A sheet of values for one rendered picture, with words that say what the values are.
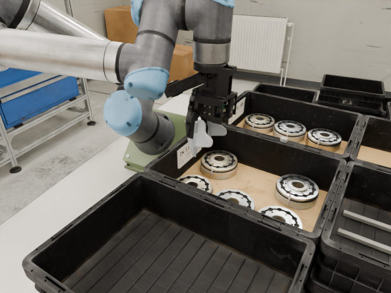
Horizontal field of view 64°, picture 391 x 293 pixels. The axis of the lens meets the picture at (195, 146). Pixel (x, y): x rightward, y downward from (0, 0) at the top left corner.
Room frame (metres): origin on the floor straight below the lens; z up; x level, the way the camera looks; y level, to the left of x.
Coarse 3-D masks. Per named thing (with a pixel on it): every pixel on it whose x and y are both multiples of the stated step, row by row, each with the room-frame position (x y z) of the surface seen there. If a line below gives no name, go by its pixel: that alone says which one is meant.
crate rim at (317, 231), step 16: (176, 144) 0.69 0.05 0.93; (288, 144) 0.69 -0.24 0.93; (160, 160) 0.62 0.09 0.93; (336, 160) 0.62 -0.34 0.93; (160, 176) 0.56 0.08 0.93; (336, 176) 0.57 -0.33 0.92; (208, 192) 0.50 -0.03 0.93; (240, 208) 0.45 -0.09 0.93; (288, 224) 0.41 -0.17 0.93; (320, 224) 0.41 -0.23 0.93
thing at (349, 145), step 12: (240, 96) 1.03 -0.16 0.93; (264, 96) 1.04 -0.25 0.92; (276, 96) 1.02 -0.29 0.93; (324, 108) 0.93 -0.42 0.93; (336, 108) 0.92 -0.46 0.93; (360, 120) 0.83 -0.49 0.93; (252, 132) 0.76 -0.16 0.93; (300, 144) 0.69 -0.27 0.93; (348, 144) 0.69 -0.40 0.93; (348, 156) 0.64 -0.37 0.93
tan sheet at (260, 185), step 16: (240, 176) 0.69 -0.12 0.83; (256, 176) 0.69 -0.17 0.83; (272, 176) 0.69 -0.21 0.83; (256, 192) 0.62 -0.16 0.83; (272, 192) 0.62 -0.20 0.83; (320, 192) 0.62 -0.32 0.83; (256, 208) 0.56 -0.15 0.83; (288, 208) 0.56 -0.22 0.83; (320, 208) 0.56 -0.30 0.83; (304, 224) 0.51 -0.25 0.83
